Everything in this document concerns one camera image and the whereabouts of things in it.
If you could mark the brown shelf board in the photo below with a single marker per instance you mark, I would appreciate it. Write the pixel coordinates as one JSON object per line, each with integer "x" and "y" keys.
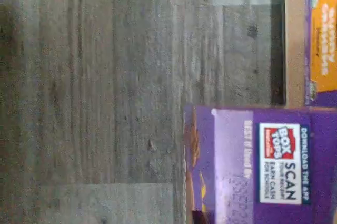
{"x": 293, "y": 50}

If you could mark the purple box brown patch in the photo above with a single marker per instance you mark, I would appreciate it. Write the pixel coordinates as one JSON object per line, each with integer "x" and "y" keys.
{"x": 263, "y": 168}

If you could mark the purple box yellow patch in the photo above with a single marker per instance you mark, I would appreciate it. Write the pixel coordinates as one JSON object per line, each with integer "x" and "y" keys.
{"x": 323, "y": 37}

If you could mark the dark metal shelf rack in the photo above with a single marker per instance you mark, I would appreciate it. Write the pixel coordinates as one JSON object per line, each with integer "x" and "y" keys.
{"x": 278, "y": 63}

